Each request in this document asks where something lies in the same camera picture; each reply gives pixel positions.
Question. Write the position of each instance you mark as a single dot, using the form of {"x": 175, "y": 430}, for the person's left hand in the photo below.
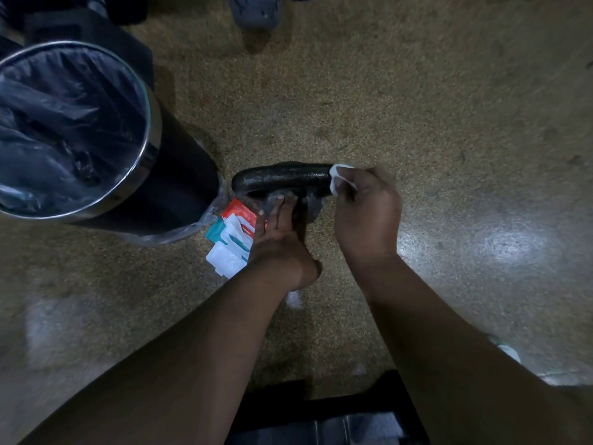
{"x": 280, "y": 250}

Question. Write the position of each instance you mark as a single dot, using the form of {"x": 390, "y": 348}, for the person's right hand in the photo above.
{"x": 368, "y": 222}

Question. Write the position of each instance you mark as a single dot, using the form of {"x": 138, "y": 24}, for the person's left thumb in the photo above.
{"x": 313, "y": 272}

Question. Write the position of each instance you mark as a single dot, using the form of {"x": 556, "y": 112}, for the person's right fingers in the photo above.
{"x": 366, "y": 185}

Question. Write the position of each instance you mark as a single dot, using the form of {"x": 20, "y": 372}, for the white wipe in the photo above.
{"x": 337, "y": 178}

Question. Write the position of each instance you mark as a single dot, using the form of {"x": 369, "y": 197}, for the black kettlebell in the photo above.
{"x": 282, "y": 178}

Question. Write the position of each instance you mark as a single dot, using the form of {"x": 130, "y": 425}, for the person's left forearm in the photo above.
{"x": 185, "y": 366}

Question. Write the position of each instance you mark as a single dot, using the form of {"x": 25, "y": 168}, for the person's right forearm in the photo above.
{"x": 454, "y": 366}

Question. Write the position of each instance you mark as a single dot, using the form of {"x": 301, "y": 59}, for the person's white left shoe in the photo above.
{"x": 293, "y": 299}

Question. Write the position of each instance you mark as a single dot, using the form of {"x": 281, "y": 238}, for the person's white shoe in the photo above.
{"x": 293, "y": 299}
{"x": 506, "y": 349}

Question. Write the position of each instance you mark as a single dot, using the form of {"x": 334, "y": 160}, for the red teal white wipes packet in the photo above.
{"x": 231, "y": 240}

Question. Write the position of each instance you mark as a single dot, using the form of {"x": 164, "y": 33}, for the person's black shorts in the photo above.
{"x": 324, "y": 417}

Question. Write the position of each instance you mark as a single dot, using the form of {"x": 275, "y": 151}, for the black metal-rimmed trash can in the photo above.
{"x": 176, "y": 180}

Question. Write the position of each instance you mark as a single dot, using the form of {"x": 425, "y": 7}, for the grey shoe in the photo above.
{"x": 255, "y": 10}

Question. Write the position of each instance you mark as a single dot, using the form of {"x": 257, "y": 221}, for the person's white right shoe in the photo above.
{"x": 506, "y": 349}

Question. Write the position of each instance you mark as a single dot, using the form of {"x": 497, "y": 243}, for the clear plastic bin liner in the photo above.
{"x": 65, "y": 129}

